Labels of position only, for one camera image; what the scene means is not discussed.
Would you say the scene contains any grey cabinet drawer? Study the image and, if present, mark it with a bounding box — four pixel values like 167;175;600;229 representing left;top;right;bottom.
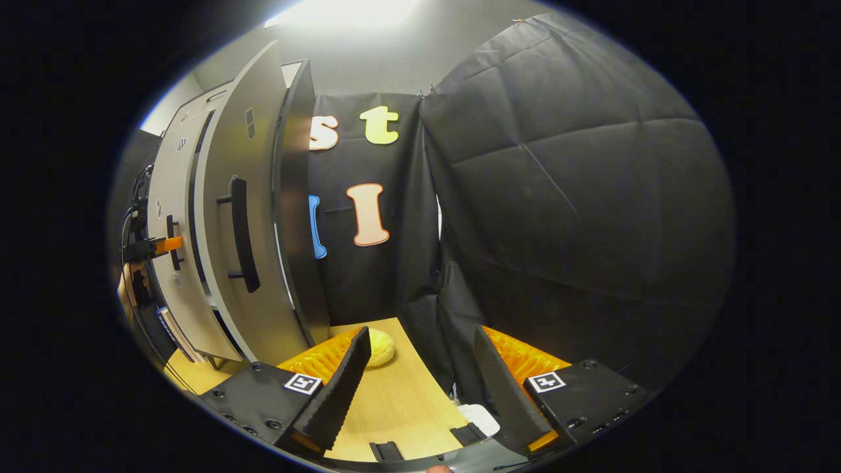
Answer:
162;84;234;135

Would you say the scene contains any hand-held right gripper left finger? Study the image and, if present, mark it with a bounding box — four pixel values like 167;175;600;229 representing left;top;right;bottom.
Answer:
196;327;372;461

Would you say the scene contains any grey cabinet door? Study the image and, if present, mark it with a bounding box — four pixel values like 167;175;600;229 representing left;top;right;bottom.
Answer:
146;108;244;363
192;39;313;365

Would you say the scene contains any black backdrop cloth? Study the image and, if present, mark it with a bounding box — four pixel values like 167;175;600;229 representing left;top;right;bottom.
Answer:
108;10;737;408

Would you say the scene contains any yellow round sponge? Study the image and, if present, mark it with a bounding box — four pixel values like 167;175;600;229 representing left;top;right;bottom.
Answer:
365;327;396;367

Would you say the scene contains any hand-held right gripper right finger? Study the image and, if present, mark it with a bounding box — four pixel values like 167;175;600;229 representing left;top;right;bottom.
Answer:
473;325;654;457

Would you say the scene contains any grey double-door shoe cabinet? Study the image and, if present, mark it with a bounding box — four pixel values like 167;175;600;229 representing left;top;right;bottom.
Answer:
141;39;331;372

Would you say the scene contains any white plastic object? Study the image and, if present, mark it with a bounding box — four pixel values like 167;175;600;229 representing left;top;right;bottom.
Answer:
457;403;501;438

